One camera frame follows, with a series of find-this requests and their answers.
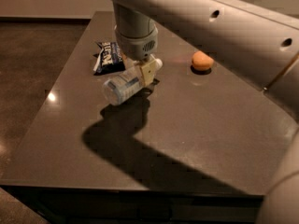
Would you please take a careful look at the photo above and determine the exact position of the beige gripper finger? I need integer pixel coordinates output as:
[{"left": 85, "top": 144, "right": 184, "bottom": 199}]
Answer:
[
  {"left": 121, "top": 54, "right": 137, "bottom": 69},
  {"left": 139, "top": 55, "right": 156, "bottom": 87}
]

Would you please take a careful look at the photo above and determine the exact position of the blue plastic water bottle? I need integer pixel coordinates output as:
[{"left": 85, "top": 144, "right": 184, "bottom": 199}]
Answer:
[{"left": 103, "top": 57, "right": 163, "bottom": 105}]

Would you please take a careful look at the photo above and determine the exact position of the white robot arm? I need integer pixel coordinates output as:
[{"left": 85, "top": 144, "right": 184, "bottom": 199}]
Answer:
[{"left": 111, "top": 0, "right": 299, "bottom": 120}]

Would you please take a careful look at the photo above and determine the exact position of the blue chip bag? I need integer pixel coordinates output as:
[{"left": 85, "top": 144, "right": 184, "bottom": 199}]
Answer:
[{"left": 93, "top": 42, "right": 125, "bottom": 76}]

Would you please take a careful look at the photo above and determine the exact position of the orange fruit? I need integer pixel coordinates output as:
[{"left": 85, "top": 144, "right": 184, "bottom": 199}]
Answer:
[{"left": 192, "top": 51, "right": 214, "bottom": 71}]

